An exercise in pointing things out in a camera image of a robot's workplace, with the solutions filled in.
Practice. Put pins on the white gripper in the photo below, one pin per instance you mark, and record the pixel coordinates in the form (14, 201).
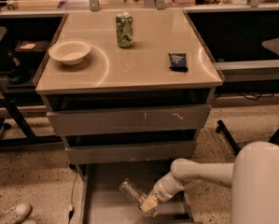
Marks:
(161, 192)

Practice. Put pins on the clear plastic water bottle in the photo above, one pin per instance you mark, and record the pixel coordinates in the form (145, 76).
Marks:
(135, 195)

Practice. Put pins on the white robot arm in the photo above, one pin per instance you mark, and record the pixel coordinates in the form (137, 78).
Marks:
(253, 179)

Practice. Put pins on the grey open bottom drawer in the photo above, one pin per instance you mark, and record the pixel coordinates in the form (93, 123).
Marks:
(104, 203)

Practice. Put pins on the grey middle drawer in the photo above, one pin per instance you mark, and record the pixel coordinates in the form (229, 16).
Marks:
(121, 147)

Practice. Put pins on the grey top drawer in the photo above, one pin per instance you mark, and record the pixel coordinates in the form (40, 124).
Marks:
(131, 112)

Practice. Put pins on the grey drawer cabinet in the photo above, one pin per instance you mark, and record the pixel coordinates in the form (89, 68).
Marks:
(142, 67)

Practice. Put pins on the white sneaker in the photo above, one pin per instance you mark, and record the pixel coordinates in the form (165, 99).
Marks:
(16, 214)

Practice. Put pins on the dark blue snack packet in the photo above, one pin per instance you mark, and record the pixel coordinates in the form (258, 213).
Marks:
(178, 62)

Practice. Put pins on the black wheeled stand base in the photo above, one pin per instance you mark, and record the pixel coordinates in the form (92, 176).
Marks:
(221, 128)

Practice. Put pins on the white bowl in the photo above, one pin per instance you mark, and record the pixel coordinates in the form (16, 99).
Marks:
(70, 52)

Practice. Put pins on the green soda can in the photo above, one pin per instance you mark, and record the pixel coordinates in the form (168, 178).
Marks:
(124, 29)

